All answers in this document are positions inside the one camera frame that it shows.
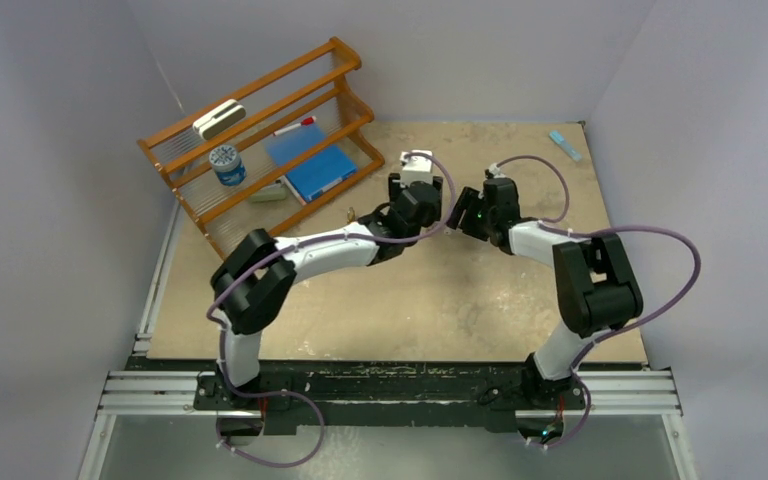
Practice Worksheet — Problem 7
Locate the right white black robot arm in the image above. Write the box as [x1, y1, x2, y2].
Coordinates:
[447, 178, 644, 407]

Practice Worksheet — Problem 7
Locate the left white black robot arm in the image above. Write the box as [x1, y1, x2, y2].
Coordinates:
[207, 174, 444, 409]

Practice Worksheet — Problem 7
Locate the light blue eraser block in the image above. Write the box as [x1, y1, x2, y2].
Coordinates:
[548, 130, 583, 162]

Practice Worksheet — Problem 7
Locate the blue book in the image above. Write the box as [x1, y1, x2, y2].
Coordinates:
[265, 123, 358, 203]

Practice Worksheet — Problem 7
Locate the red capped marker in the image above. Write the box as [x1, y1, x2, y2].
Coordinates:
[272, 116, 317, 136]

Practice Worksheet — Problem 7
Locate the pale green roll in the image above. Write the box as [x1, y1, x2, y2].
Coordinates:
[248, 183, 288, 203]

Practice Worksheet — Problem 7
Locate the orange wooden rack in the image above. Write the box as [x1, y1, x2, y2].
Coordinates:
[137, 37, 385, 258]

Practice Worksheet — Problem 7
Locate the blue lidded jar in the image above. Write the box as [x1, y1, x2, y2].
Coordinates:
[208, 144, 246, 187]

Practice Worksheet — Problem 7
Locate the white board eraser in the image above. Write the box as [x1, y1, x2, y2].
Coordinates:
[191, 99, 247, 141]

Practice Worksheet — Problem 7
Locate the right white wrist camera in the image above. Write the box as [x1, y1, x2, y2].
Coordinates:
[485, 163, 506, 180]

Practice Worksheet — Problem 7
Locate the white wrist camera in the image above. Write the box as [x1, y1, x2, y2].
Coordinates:
[399, 150, 434, 187]
[485, 163, 506, 180]

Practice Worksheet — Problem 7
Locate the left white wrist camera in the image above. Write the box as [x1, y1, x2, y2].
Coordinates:
[399, 150, 434, 187]

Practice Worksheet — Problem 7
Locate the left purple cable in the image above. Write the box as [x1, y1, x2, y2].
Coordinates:
[206, 152, 458, 399]

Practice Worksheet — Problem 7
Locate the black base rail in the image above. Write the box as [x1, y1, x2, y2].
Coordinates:
[125, 357, 587, 435]

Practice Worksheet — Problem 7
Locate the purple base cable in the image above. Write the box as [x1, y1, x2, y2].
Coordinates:
[214, 390, 329, 469]

